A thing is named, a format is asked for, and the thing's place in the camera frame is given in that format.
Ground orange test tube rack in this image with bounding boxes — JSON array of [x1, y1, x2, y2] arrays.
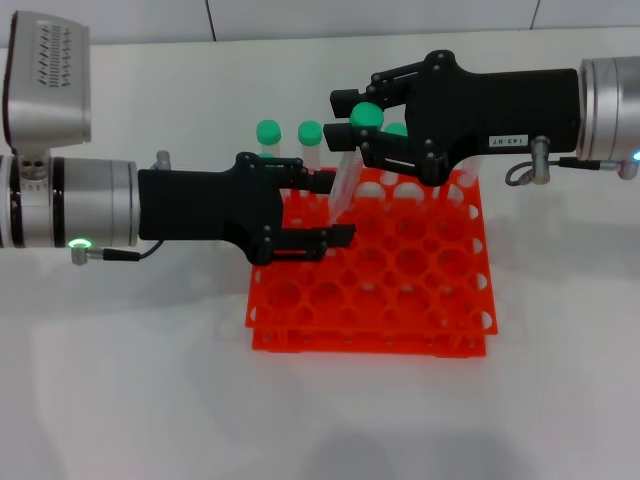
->
[[244, 166, 500, 359]]

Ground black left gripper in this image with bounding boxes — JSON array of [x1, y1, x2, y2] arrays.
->
[[137, 123, 438, 266]]

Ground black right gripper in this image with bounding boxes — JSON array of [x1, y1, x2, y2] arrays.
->
[[329, 48, 581, 187]]

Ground left gripper cable metal plug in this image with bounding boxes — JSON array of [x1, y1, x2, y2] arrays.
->
[[68, 149, 174, 265]]

